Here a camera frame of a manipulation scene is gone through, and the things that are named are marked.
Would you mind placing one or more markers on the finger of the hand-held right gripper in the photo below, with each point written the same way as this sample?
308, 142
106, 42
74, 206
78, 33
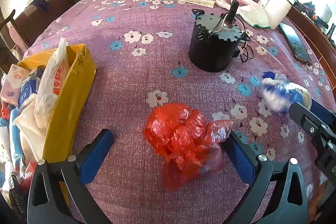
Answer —
302, 115
321, 112

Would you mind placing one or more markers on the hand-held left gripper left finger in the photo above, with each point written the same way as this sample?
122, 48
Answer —
94, 158

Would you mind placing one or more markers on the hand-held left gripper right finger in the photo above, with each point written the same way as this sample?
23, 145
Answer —
242, 158

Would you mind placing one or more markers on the blue and white plastic bag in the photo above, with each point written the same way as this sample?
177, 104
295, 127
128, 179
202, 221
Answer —
278, 94

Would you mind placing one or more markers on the yellow cardboard box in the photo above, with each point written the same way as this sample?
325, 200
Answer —
68, 108

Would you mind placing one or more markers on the red plastic bag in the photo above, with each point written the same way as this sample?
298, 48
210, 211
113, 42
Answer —
181, 137

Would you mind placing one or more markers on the white red-print plastic bag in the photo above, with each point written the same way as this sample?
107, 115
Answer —
50, 92

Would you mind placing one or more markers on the red plastic packet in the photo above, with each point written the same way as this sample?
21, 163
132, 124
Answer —
27, 176

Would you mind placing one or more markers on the black smartphone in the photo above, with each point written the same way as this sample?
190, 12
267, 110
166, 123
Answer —
295, 41

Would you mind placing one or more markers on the plain white plastic bag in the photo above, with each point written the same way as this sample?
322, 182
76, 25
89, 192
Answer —
27, 124

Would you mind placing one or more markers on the wooden side cabinet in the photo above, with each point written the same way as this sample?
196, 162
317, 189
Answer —
304, 22

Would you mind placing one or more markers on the blue packet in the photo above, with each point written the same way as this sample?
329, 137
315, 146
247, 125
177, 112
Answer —
26, 91

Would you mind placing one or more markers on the pile of dark clutter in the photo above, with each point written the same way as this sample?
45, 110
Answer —
309, 7

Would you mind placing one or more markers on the purple floral tablecloth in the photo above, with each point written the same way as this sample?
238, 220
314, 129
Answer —
157, 69

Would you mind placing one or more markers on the white work glove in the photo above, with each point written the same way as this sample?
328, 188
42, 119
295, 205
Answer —
253, 15

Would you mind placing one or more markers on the white paper packet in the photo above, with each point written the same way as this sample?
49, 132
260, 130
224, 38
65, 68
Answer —
274, 7

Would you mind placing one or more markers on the pink tissue pack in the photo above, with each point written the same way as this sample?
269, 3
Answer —
13, 82

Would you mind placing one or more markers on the black cylindrical container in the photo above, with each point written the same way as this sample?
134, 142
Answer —
210, 48

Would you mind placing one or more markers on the black stick device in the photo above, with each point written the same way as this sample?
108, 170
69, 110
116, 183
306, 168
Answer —
232, 12

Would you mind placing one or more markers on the wooden chair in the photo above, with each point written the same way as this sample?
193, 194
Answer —
6, 58

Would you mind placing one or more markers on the white tube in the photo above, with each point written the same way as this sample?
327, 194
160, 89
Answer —
223, 4

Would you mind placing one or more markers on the pink cushion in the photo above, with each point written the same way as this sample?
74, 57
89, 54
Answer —
13, 33

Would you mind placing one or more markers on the brown armchair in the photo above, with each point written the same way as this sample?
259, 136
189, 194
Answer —
44, 16

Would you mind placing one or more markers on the purple cloth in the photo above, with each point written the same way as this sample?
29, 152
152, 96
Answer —
39, 2

